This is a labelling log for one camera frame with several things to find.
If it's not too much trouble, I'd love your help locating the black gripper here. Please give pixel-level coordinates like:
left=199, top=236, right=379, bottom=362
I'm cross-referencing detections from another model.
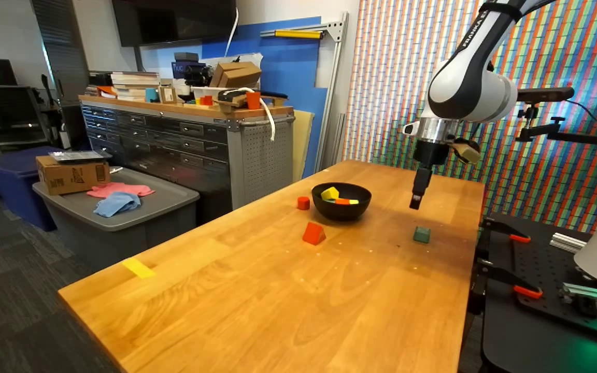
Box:
left=408, top=141, right=450, bottom=212

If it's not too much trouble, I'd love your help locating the yellow house-shaped block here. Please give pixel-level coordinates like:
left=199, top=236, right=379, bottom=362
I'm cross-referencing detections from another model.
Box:
left=320, top=184, right=342, bottom=205

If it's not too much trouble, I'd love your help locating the red house-shaped block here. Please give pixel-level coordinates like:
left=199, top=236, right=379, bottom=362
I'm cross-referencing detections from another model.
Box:
left=300, top=223, right=328, bottom=246

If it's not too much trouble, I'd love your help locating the black bowl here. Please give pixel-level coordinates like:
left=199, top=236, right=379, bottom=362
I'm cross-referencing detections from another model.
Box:
left=311, top=181, right=374, bottom=224

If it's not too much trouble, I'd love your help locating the tan board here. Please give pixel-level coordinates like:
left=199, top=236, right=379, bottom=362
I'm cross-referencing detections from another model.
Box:
left=291, top=109, right=317, bottom=182

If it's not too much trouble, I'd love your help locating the blue foam board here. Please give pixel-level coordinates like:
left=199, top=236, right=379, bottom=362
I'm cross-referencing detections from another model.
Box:
left=201, top=14, right=330, bottom=178

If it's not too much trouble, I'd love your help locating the yellow bar tool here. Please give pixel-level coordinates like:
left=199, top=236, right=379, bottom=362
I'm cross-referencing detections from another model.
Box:
left=264, top=25, right=328, bottom=42

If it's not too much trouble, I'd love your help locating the open cardboard box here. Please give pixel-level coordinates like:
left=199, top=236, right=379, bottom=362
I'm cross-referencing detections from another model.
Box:
left=210, top=60, right=265, bottom=90

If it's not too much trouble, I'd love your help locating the gray metal drawer cabinet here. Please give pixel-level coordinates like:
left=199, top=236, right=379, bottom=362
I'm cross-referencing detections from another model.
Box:
left=78, top=94, right=299, bottom=212

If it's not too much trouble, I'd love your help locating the black equipment pile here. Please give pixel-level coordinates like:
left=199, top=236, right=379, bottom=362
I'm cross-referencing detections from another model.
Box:
left=171, top=51, right=211, bottom=90

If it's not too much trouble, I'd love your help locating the yellow tape strip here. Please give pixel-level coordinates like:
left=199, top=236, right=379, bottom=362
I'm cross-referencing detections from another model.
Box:
left=120, top=258, right=157, bottom=283

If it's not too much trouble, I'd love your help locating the gray storage bin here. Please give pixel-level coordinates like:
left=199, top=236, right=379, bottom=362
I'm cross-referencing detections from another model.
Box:
left=31, top=163, right=201, bottom=271

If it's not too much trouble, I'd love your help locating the pink cloth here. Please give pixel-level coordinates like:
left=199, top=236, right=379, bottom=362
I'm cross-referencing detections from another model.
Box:
left=86, top=181, right=155, bottom=202

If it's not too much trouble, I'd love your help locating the blue cloth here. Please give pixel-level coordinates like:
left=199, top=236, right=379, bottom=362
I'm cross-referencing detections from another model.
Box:
left=91, top=191, right=146, bottom=219

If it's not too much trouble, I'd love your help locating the stack of books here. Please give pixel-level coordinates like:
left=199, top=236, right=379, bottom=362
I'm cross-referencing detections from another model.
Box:
left=107, top=68, right=162, bottom=105

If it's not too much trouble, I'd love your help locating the gray flat packet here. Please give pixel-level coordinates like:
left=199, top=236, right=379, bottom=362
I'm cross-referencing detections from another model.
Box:
left=48, top=148, right=112, bottom=167

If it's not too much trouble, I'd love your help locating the brown cardboard box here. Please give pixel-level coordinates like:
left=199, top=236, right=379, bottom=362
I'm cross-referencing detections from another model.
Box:
left=34, top=152, right=112, bottom=197

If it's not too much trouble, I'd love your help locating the blue plastic tote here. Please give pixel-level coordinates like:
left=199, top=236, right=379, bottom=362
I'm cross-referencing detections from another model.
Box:
left=0, top=144, right=60, bottom=235

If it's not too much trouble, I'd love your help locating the tan wrist-mounted camera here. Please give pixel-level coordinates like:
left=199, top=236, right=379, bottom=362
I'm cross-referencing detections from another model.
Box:
left=450, top=139, right=486, bottom=167

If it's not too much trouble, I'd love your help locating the black clamp orange handle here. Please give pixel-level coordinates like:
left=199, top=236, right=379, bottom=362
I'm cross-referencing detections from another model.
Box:
left=474, top=258, right=548, bottom=302
left=481, top=216, right=534, bottom=248

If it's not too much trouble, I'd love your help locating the black stereo camera bar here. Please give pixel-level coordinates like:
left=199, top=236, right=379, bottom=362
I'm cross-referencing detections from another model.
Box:
left=516, top=86, right=578, bottom=105

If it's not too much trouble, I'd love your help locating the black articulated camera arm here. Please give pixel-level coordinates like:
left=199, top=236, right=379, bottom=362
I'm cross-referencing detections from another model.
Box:
left=515, top=102, right=597, bottom=152

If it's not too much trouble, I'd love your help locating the white cable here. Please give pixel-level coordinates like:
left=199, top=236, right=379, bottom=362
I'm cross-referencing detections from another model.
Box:
left=233, top=86, right=277, bottom=144

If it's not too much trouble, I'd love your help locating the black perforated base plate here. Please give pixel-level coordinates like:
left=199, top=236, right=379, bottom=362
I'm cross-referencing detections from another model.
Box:
left=479, top=212, right=597, bottom=373

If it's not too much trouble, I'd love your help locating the white shelf bracket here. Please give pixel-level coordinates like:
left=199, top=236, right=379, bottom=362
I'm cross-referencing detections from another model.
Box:
left=322, top=11, right=350, bottom=48

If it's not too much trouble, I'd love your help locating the black wall monitor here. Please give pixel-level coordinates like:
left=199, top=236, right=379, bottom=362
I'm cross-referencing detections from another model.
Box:
left=110, top=0, right=241, bottom=48

